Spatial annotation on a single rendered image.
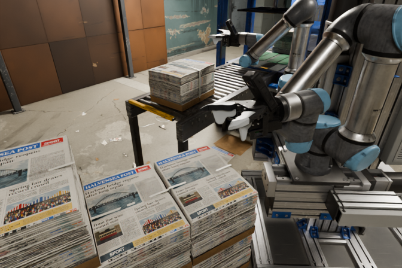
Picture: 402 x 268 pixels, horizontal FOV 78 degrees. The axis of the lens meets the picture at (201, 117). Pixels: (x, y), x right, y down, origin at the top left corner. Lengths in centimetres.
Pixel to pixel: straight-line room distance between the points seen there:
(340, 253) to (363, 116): 98
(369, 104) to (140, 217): 82
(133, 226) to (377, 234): 147
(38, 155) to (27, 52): 343
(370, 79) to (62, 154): 96
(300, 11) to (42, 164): 127
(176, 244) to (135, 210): 18
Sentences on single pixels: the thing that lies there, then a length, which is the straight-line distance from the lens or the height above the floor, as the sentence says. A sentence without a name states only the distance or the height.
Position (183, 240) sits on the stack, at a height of 77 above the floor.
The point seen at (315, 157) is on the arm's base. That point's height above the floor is 89.
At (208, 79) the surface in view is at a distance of 174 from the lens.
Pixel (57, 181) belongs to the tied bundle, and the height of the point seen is 106.
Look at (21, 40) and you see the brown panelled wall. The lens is 422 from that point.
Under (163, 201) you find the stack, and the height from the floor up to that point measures 83.
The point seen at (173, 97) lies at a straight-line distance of 158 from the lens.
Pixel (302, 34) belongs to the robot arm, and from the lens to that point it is 156.
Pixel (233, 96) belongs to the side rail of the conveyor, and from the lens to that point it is 183.
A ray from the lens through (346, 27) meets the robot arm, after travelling 93.
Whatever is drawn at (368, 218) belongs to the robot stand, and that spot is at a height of 71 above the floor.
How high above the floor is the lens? 150
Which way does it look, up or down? 28 degrees down
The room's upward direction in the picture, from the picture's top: straight up
